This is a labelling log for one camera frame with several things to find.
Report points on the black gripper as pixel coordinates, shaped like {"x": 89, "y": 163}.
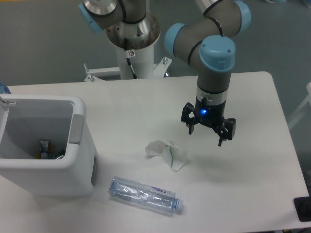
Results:
{"x": 211, "y": 116}

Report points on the white paper tissue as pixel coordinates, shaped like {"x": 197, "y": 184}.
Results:
{"x": 174, "y": 156}

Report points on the crushed clear plastic bottle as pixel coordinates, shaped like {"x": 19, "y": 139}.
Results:
{"x": 145, "y": 196}

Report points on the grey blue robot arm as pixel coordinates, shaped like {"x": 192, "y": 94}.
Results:
{"x": 206, "y": 47}

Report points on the white trash can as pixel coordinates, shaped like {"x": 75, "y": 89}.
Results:
{"x": 27, "y": 119}

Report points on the black device at table edge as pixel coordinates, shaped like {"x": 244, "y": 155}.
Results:
{"x": 303, "y": 208}

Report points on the white frame at right edge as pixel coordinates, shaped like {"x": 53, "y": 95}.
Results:
{"x": 301, "y": 109}

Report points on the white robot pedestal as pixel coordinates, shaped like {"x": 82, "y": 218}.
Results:
{"x": 134, "y": 45}

